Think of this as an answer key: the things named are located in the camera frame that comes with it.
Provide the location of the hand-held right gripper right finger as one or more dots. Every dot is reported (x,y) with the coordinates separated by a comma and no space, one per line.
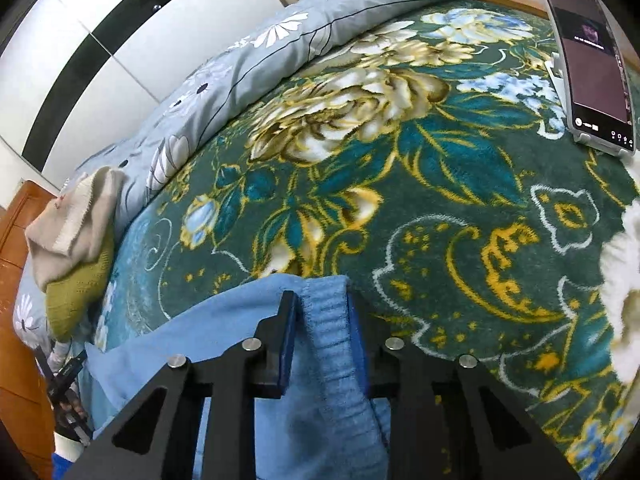
(358,332)

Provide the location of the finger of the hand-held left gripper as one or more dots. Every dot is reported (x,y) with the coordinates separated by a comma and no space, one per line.
(67,371)
(75,425)

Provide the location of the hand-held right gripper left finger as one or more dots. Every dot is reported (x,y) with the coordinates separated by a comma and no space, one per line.
(286,332)

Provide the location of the blue pants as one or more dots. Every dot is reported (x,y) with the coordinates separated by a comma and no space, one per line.
(325,385)

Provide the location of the grey-blue floral pillow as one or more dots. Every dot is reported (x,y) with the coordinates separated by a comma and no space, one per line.
(27,315)

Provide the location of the olive green knit garment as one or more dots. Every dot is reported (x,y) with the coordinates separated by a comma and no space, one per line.
(75,295)

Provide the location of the wooden bed headboard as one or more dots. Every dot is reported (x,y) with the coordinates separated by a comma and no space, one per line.
(17,270)

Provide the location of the beige knit garment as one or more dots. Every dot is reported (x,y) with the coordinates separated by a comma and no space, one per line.
(70,240)

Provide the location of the green floral blanket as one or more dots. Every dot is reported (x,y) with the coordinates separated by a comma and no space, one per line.
(450,210)

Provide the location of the grey-blue floral duvet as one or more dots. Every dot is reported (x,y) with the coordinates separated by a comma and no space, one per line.
(250,60)

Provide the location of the white phone stand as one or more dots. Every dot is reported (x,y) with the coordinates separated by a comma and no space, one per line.
(607,149)

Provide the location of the white and black wardrobe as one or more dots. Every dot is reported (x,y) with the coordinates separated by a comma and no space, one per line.
(125,35)

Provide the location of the black smartphone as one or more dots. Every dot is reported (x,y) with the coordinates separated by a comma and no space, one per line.
(590,60)

